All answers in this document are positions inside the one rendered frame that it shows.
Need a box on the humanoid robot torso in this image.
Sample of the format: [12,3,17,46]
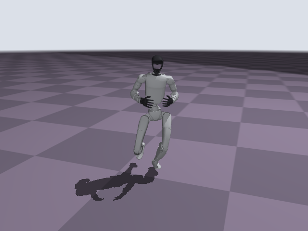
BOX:
[145,72,167,121]

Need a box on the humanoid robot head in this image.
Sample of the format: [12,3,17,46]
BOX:
[152,55,164,76]

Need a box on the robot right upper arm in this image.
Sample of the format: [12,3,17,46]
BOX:
[132,74,147,94]

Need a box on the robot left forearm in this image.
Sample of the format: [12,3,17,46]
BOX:
[170,93,179,103]

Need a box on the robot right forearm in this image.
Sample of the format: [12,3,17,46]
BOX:
[130,91,141,103]

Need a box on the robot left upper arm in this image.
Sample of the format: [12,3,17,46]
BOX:
[166,76,177,96]

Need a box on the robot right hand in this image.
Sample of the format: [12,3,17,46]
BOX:
[140,96,153,108]

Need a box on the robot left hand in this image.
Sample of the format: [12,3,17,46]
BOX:
[162,95,173,107]

